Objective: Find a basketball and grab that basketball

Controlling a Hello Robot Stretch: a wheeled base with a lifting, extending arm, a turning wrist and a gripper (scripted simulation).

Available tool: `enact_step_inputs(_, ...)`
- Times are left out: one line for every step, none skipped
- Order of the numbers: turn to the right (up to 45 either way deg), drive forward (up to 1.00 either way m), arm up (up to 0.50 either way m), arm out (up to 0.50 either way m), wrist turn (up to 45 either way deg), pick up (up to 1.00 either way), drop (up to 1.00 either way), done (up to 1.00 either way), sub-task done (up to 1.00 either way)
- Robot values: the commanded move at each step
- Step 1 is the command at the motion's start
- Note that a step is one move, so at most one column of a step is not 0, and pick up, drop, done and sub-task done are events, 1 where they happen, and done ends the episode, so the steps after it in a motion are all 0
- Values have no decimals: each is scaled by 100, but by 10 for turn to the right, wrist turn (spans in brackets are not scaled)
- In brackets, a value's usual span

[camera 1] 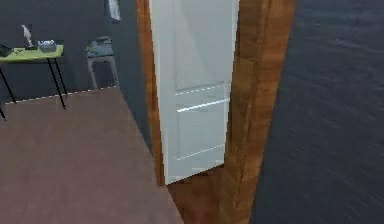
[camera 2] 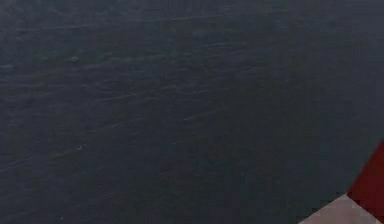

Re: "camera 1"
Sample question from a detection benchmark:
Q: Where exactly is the grey glass bowl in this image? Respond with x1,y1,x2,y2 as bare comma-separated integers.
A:
37,39,58,54

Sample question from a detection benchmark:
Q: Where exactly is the brown wooden door frame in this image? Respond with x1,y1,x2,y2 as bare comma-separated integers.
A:
135,0,297,224

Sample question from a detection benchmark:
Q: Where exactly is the white panelled room door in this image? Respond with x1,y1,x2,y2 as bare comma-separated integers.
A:
148,0,240,186

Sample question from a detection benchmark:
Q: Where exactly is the green table with black legs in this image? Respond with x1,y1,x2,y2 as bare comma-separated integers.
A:
0,44,69,121

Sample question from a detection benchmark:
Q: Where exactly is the grey stool with blue cushion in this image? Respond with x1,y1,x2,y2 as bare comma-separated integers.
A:
85,35,120,90

